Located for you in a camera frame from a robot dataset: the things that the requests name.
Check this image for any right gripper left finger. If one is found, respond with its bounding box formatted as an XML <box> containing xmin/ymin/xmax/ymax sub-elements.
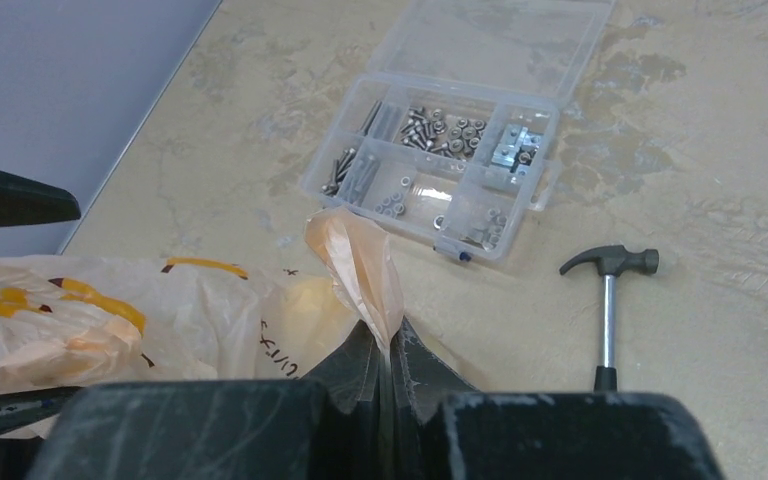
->
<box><xmin>29</xmin><ymin>324</ymin><xmax>379</xmax><ymax>479</ymax></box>

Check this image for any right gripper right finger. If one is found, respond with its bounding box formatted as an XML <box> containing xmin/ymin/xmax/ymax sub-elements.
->
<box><xmin>390</xmin><ymin>321</ymin><xmax>724</xmax><ymax>479</ymax></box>

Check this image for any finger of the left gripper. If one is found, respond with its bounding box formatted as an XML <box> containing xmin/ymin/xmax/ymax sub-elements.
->
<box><xmin>0</xmin><ymin>170</ymin><xmax>81</xmax><ymax>227</ymax></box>
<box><xmin>0</xmin><ymin>386</ymin><xmax>81</xmax><ymax>435</ymax></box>

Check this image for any orange plastic bag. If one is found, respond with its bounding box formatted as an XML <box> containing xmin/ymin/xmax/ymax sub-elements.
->
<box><xmin>0</xmin><ymin>208</ymin><xmax>404</xmax><ymax>394</ymax></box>

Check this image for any small black hammer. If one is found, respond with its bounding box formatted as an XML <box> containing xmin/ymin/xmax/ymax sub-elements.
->
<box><xmin>559</xmin><ymin>244</ymin><xmax>660</xmax><ymax>392</ymax></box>

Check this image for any clear plastic screw organizer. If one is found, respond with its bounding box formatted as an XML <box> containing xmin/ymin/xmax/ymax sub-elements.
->
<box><xmin>301</xmin><ymin>1</ymin><xmax>613</xmax><ymax>262</ymax></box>

